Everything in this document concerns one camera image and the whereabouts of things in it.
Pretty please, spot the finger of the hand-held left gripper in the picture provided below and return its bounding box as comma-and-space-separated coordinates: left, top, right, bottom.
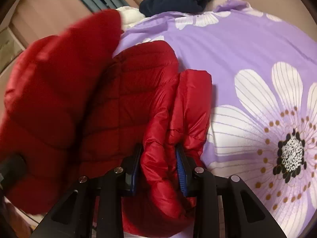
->
0, 154, 26, 194

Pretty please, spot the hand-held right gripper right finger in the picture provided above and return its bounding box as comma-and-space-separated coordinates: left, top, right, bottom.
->
175, 144, 288, 238

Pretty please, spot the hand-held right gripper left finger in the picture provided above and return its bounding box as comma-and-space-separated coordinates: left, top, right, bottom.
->
30, 145, 143, 238

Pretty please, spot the red puffer jacket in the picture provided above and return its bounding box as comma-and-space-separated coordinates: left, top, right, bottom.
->
0, 9, 213, 235

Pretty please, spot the purple floral bedsheet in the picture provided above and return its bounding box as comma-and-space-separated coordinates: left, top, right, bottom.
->
113, 0, 317, 238

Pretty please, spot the white fleece garment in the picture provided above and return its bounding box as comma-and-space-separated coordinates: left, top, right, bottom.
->
115, 6, 146, 31

